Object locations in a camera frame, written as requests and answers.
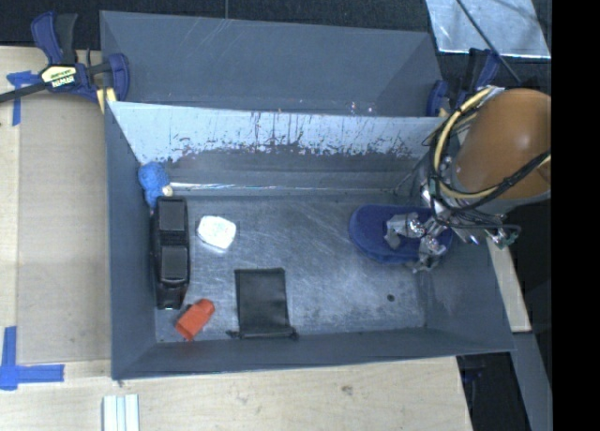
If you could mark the white plastic packet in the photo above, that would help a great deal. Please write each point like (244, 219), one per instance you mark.
(216, 231)

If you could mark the dark blue bowl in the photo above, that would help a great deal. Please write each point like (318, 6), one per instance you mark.
(370, 232)

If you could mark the blue toy figure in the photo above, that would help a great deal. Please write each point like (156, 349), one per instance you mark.
(152, 181)

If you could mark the black cloth pouch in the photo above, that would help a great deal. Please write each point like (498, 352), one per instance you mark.
(261, 300)

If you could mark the red-orange block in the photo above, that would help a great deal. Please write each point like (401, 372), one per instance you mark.
(194, 319)

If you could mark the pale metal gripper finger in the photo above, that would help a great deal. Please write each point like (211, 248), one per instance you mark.
(398, 228)
(432, 248)

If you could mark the grey metal bin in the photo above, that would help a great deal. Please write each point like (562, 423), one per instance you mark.
(304, 251)

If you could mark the pale wood board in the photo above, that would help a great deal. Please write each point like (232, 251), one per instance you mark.
(63, 232)

